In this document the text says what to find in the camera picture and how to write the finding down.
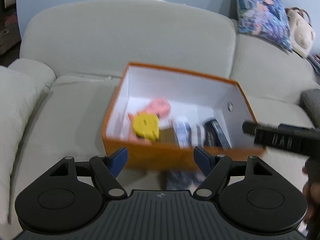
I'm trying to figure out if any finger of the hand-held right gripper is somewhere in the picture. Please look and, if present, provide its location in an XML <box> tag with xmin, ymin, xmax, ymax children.
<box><xmin>242</xmin><ymin>121</ymin><xmax>317</xmax><ymax>135</ymax></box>

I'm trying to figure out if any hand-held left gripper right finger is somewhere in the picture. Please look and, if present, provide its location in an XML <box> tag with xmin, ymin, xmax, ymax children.
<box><xmin>194</xmin><ymin>146</ymin><xmax>273</xmax><ymax>198</ymax></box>

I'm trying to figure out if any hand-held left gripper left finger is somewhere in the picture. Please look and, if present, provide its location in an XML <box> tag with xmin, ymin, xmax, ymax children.
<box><xmin>47</xmin><ymin>147</ymin><xmax>128</xmax><ymax>198</ymax></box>

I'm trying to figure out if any orange cardboard box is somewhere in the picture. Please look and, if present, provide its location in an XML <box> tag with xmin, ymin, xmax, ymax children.
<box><xmin>101</xmin><ymin>62</ymin><xmax>266</xmax><ymax>171</ymax></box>

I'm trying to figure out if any yellow tape measure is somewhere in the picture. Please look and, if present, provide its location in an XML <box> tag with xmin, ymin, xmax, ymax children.
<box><xmin>132</xmin><ymin>113</ymin><xmax>160</xmax><ymax>140</ymax></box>

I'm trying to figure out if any pink plastic bottle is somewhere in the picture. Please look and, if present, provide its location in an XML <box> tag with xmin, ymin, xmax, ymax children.
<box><xmin>141</xmin><ymin>99</ymin><xmax>172</xmax><ymax>118</ymax></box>

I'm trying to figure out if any person's right hand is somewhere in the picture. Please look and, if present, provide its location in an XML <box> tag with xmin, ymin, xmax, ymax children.
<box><xmin>301</xmin><ymin>165</ymin><xmax>320</xmax><ymax>229</ymax></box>

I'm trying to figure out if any peach plastic object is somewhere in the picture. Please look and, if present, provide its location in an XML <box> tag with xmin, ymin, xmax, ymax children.
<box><xmin>127</xmin><ymin>112</ymin><xmax>153</xmax><ymax>145</ymax></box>

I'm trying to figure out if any white and blue carton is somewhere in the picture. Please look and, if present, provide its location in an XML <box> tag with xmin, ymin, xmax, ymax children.
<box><xmin>172</xmin><ymin>116</ymin><xmax>193</xmax><ymax>148</ymax></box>

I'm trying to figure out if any brown small box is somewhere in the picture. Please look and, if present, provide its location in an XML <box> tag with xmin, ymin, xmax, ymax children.
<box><xmin>159</xmin><ymin>127</ymin><xmax>180</xmax><ymax>143</ymax></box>

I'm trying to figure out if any grey knitted cushion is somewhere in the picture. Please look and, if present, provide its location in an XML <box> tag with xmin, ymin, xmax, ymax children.
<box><xmin>300</xmin><ymin>89</ymin><xmax>320</xmax><ymax>117</ymax></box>

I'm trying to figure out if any beige handbag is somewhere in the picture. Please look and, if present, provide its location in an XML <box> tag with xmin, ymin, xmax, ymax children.
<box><xmin>285</xmin><ymin>7</ymin><xmax>316</xmax><ymax>58</ymax></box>

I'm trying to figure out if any blue patterned pillow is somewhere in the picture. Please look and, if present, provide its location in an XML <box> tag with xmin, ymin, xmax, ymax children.
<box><xmin>231</xmin><ymin>0</ymin><xmax>293</xmax><ymax>53</ymax></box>

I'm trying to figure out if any beige fabric sofa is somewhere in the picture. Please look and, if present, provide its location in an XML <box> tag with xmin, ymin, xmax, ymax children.
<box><xmin>0</xmin><ymin>0</ymin><xmax>320</xmax><ymax>240</ymax></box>

